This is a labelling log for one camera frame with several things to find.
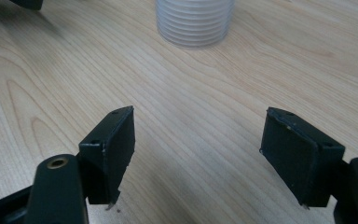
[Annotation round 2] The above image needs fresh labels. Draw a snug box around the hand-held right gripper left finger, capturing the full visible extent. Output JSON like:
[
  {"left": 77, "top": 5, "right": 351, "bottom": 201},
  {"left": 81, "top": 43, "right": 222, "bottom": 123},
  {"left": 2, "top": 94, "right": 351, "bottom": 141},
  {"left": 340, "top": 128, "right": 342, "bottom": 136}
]
[{"left": 78, "top": 105, "right": 136, "bottom": 206}]

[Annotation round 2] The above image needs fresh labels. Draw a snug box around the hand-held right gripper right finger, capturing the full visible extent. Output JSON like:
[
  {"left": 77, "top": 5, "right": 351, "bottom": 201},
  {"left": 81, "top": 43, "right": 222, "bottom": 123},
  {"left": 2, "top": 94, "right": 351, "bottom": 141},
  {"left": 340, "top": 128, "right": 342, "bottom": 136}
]
[{"left": 259, "top": 106, "right": 346, "bottom": 209}]

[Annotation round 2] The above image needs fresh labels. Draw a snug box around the stack of clear plastic cups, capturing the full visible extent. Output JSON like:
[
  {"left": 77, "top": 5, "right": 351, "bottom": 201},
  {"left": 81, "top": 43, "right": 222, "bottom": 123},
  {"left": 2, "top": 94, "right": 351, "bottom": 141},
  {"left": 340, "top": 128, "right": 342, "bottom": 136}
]
[{"left": 155, "top": 0, "right": 236, "bottom": 49}]

